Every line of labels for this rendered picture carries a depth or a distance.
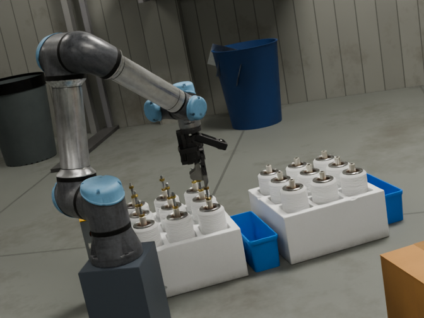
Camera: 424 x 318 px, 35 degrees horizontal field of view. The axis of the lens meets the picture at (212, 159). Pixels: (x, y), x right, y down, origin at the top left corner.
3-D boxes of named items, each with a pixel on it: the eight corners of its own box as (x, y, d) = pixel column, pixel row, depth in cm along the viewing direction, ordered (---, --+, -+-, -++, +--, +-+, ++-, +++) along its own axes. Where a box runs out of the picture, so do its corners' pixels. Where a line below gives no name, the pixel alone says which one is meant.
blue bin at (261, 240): (283, 265, 240) (278, 234, 237) (254, 274, 238) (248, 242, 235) (256, 238, 268) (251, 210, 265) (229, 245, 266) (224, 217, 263)
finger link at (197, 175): (192, 189, 234) (187, 163, 232) (209, 185, 234) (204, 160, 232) (192, 191, 231) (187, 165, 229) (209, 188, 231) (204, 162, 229)
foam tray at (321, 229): (390, 236, 248) (384, 190, 244) (291, 265, 240) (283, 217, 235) (341, 207, 285) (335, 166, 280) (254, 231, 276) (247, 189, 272)
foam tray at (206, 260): (248, 276, 238) (240, 228, 233) (139, 305, 230) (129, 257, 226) (221, 238, 274) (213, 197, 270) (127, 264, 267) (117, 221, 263)
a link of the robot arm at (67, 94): (77, 226, 193) (56, 31, 184) (50, 219, 204) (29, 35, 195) (112, 216, 201) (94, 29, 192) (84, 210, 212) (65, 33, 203)
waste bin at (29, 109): (74, 146, 495) (55, 69, 480) (42, 166, 454) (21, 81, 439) (22, 151, 510) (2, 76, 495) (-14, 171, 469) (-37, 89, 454)
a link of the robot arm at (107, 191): (105, 235, 185) (94, 189, 182) (78, 228, 195) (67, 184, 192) (139, 219, 193) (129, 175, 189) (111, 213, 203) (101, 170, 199)
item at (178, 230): (168, 267, 240) (158, 219, 235) (188, 255, 246) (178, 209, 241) (185, 272, 233) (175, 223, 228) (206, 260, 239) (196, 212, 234)
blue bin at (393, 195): (407, 219, 260) (404, 190, 257) (381, 226, 258) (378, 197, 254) (368, 199, 288) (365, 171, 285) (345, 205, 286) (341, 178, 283)
